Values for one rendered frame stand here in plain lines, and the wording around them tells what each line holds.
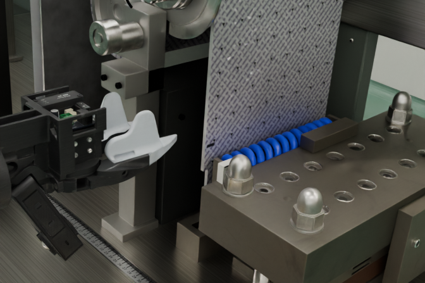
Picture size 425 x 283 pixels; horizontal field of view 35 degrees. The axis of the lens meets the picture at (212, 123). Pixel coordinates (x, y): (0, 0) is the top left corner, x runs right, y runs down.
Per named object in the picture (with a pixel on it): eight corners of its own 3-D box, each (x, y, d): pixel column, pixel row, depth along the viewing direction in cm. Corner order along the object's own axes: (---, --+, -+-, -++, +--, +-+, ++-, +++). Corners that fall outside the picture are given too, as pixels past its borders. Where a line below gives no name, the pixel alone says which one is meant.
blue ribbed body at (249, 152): (212, 176, 83) (214, 152, 82) (321, 132, 97) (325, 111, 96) (232, 188, 81) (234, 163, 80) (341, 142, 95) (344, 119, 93)
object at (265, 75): (200, 169, 82) (210, 25, 74) (320, 123, 97) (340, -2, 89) (203, 171, 82) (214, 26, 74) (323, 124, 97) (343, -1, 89)
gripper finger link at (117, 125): (154, 85, 74) (91, 108, 67) (153, 133, 76) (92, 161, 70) (134, 78, 75) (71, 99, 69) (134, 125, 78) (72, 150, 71)
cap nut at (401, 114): (380, 118, 98) (386, 90, 96) (394, 112, 100) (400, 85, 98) (401, 127, 95) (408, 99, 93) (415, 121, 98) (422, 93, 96)
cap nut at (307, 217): (282, 222, 71) (287, 186, 70) (304, 211, 74) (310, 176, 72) (308, 238, 69) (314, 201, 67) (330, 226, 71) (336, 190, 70)
